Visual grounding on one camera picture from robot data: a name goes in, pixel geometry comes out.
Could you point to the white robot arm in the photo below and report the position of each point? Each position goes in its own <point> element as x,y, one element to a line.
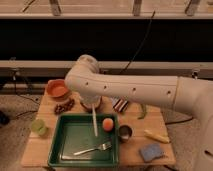
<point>181,94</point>

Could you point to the dark brown bowl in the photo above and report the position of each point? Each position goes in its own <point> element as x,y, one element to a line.
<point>88,107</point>

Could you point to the orange red bowl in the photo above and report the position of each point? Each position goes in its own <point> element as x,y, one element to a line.
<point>56,88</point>

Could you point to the striped folded cloth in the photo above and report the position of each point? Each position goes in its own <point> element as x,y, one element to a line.
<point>119,105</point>

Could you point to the orange ball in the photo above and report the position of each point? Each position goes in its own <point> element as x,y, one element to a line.
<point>108,124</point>

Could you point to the green pepper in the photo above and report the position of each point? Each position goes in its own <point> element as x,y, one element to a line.
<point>143,111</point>

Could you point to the bunch of dark grapes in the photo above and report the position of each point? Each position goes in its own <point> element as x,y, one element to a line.
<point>66,106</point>

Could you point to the green plastic tray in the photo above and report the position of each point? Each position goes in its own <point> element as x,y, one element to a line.
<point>74,133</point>

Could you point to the silver fork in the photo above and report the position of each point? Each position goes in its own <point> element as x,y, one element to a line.
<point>101,147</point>

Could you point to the wooden table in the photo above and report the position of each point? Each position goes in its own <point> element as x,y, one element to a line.
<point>38,147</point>

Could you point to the blue sponge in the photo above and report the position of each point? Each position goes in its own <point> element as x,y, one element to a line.
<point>151,152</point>

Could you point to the green plastic cup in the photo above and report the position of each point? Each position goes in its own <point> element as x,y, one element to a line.
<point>38,126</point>

